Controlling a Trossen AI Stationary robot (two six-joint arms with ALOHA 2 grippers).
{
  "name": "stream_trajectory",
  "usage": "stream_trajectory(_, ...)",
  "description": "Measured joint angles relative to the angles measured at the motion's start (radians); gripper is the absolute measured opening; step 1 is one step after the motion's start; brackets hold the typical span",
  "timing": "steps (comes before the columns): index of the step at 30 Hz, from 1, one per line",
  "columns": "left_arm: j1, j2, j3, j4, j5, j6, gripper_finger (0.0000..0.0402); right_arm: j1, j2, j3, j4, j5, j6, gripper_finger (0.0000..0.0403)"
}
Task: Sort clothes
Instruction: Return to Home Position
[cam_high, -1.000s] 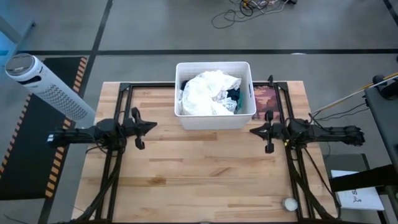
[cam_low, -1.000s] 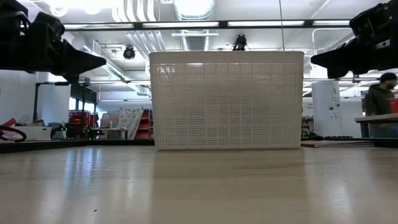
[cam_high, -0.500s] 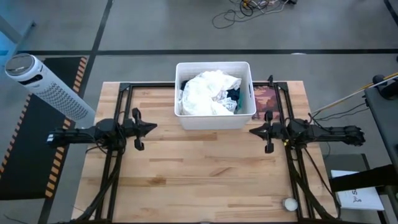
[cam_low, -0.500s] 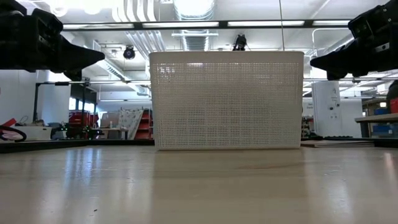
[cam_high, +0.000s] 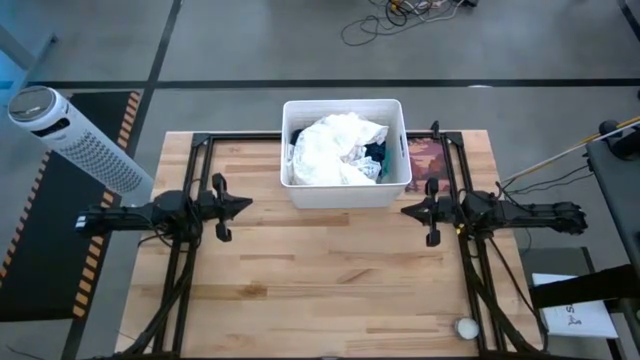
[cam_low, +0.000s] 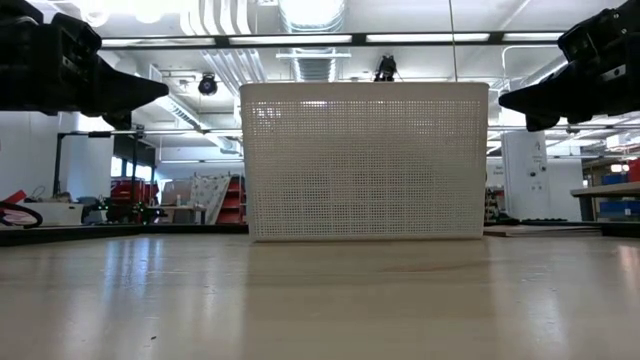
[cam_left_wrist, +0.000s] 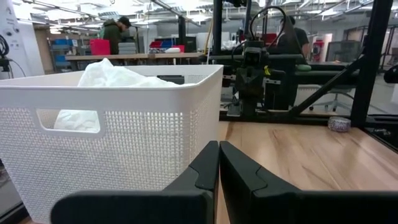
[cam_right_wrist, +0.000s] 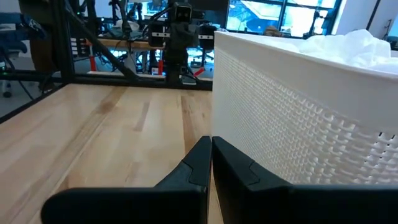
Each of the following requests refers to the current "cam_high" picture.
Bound white tower fan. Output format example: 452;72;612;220
7;85;155;204

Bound small white garment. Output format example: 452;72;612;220
349;155;384;184

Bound large white garment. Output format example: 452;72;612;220
285;112;390;187

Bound tangled coloured cable bundle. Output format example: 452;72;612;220
369;0;480;27

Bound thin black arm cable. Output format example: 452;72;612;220
504;164;596;197

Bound black aluminium table frame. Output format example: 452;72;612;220
92;119;566;360

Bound black flat bar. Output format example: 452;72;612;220
528;263;640;310

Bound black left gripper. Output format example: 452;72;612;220
192;172;254;244

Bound white and yellow rod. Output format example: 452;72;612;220
502;117;640;184

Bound black looped floor cable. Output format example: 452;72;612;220
341;13;401;48

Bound white printed paper sheet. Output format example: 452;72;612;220
531;272;620;340

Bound white perforated plastic basket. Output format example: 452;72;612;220
279;98;414;210

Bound black orange-striped floor mat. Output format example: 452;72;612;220
0;89;144;322

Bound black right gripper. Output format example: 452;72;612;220
400;177;470;248

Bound brown picture board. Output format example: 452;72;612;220
404;137;451;195

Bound black cylindrical roller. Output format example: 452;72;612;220
598;118;640;161

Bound light blue metal stand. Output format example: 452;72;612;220
0;24;59;106

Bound white round disc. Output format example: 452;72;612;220
453;317;480;341

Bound black side table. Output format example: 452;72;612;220
584;132;640;266

